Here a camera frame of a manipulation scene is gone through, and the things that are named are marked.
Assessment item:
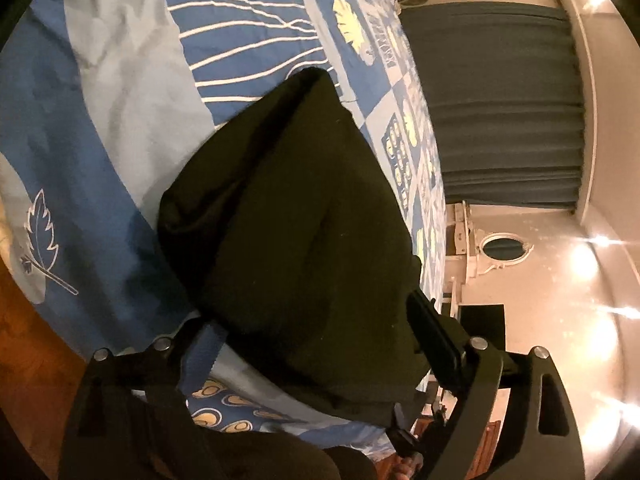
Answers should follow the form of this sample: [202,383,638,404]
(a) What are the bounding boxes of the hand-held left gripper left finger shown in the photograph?
[59,317,230,480]

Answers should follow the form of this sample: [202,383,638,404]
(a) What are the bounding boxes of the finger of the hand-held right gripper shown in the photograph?
[387,402,426,461]

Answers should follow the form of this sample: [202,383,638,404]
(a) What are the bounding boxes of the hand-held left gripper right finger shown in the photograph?
[406,289,587,480]

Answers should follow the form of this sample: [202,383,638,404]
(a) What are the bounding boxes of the black pants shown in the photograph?
[157,66,432,428]

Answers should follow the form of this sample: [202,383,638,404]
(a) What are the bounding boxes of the black television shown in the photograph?
[459,304,506,356]

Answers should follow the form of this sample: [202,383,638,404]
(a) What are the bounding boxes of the wooden cabinet door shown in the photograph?
[412,405,502,480]

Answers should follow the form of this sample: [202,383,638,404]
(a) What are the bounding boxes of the white dresser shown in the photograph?
[444,200,533,321]

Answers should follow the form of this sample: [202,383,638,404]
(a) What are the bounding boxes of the oval white-framed mirror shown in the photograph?
[478,232,534,264]

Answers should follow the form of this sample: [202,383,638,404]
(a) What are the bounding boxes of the person's dark clothing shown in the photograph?
[125,390,381,480]

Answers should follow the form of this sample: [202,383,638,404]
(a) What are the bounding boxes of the blue printed bed sheet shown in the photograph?
[0,0,448,448]

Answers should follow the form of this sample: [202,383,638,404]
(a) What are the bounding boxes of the dark teal curtain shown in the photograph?
[400,2,587,209]

